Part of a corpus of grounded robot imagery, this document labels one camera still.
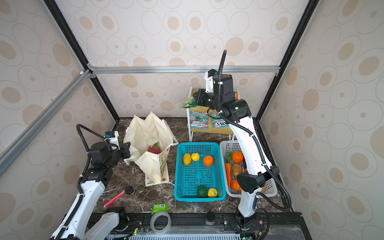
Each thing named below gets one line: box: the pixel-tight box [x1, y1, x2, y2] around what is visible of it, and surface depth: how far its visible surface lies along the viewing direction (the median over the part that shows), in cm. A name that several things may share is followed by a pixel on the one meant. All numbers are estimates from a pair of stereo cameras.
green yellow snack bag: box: [179, 96, 197, 110], surface depth 70 cm
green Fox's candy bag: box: [212, 118, 230, 130], surface depth 94 cm
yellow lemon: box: [183, 153, 192, 166], surface depth 94 cm
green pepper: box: [225, 152, 233, 164], surface depth 96 cm
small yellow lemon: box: [191, 152, 200, 162], surface depth 94 cm
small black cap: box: [124, 185, 135, 195], surface depth 76 cm
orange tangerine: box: [203, 155, 214, 167], surface depth 93 cm
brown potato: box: [232, 163, 243, 178], surface depth 89 cm
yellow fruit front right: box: [207, 188, 218, 198], surface depth 81 cm
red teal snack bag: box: [189, 111, 209, 130], surface depth 95 cm
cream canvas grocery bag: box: [123, 111, 179, 187], surface depth 84 cm
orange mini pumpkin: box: [231, 179, 242, 191], surface depth 82 cm
